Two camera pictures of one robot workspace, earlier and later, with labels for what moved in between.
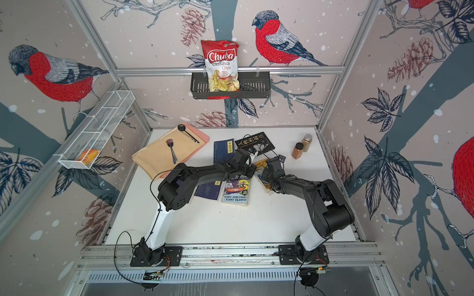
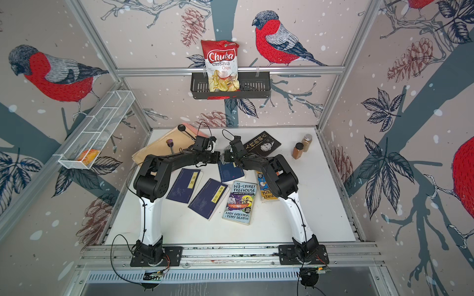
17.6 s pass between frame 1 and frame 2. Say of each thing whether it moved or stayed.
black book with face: moved
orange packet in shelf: stayed
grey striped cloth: moved
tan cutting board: stayed
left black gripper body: moved
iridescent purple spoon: stayed
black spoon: stayed
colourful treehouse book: moved
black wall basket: stayed
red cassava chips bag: stayed
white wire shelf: stayed
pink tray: stayed
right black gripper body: moved
